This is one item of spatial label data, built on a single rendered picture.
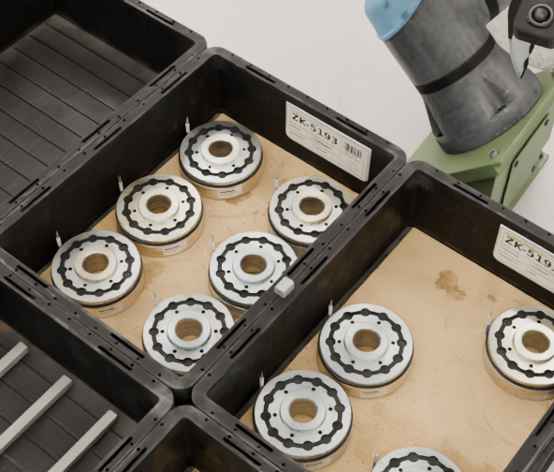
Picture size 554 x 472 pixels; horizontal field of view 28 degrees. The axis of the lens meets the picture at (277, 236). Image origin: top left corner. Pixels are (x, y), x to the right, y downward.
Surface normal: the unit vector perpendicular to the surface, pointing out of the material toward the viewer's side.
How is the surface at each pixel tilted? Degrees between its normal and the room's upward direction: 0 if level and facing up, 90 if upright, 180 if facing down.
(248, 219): 0
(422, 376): 0
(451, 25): 52
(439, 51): 64
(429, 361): 0
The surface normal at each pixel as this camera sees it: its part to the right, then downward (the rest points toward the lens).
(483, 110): -0.22, 0.17
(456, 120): -0.58, 0.36
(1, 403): 0.00, -0.61
